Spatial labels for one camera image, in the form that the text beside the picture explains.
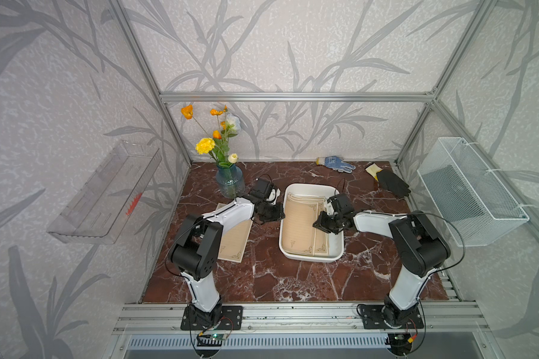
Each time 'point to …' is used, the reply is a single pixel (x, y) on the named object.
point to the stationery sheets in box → (299, 235)
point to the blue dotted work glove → (335, 163)
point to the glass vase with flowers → (229, 176)
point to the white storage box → (335, 241)
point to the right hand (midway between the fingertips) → (313, 223)
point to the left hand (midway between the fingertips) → (285, 215)
